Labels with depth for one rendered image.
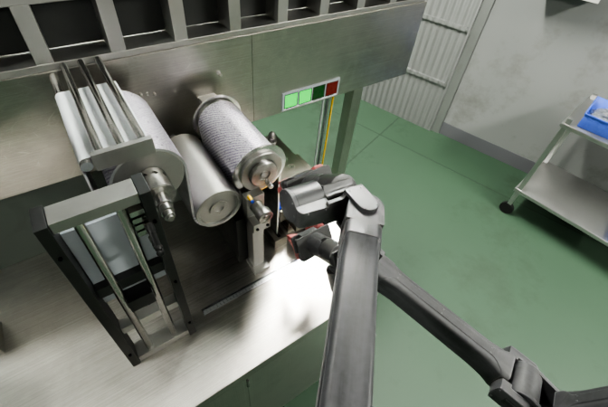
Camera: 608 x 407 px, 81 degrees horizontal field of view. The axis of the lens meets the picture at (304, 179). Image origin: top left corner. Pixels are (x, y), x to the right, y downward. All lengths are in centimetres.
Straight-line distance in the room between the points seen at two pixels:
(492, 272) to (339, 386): 220
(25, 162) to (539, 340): 240
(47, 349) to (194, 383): 38
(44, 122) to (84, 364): 59
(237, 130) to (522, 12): 243
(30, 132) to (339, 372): 88
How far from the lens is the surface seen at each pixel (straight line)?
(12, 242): 129
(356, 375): 42
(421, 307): 80
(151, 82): 104
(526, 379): 86
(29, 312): 124
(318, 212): 56
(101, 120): 79
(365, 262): 50
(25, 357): 118
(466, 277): 246
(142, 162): 75
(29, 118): 104
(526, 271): 269
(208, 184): 89
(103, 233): 70
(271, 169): 88
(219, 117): 97
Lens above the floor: 186
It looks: 44 degrees down
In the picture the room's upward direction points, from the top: 6 degrees clockwise
